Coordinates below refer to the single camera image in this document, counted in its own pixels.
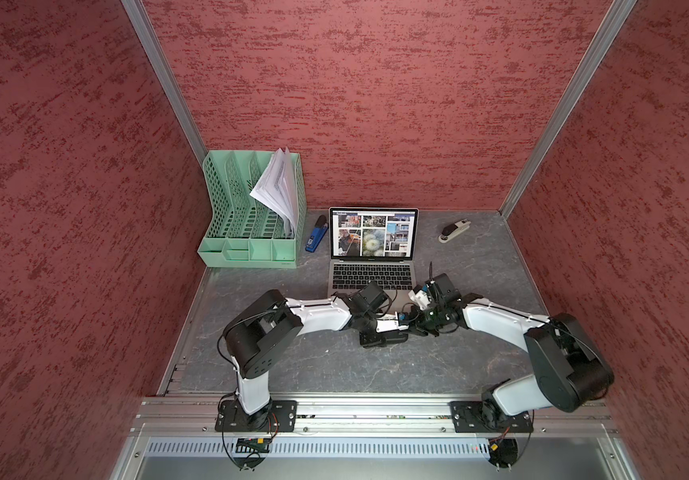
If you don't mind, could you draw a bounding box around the black wireless mouse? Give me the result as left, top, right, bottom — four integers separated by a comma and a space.
360, 331, 409, 348

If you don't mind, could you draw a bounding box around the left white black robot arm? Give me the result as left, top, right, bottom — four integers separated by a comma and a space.
222, 282, 405, 431

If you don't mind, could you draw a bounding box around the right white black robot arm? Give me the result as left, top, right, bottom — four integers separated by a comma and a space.
409, 274, 615, 433

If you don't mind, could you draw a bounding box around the silver open laptop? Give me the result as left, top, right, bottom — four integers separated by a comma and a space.
328, 207, 419, 311

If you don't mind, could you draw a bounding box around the beige black stapler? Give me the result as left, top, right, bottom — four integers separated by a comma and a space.
439, 219, 471, 244

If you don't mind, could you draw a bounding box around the blue stapler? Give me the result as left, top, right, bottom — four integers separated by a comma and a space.
304, 215, 328, 253

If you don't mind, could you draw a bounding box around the green plastic file organizer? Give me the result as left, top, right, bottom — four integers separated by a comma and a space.
198, 150, 308, 269

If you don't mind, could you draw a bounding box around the white paper stack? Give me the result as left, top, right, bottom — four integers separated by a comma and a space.
250, 149, 298, 237

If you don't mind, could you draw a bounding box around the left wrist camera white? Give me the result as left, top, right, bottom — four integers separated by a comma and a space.
376, 318, 409, 333

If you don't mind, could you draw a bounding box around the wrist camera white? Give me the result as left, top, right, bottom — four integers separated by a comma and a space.
409, 285, 434, 311
376, 318, 409, 333

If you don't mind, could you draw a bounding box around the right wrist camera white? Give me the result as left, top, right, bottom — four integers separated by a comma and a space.
409, 285, 434, 311

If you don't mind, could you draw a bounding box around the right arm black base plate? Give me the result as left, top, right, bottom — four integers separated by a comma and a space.
449, 400, 534, 435

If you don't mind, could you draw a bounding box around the white perforated cable duct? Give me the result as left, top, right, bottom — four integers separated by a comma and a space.
144, 437, 490, 460

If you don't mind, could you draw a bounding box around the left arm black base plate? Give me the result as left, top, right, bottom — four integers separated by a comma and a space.
214, 398, 298, 434

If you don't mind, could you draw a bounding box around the aluminium front rail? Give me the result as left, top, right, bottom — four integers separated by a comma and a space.
130, 393, 621, 438

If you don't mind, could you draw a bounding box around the right aluminium corner post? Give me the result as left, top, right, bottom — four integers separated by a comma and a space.
499, 0, 637, 220

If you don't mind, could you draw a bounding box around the aluminium corner post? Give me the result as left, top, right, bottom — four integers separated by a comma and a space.
499, 0, 637, 220
122, 0, 208, 165

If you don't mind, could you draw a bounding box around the left aluminium corner post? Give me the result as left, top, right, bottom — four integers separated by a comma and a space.
122, 0, 208, 165

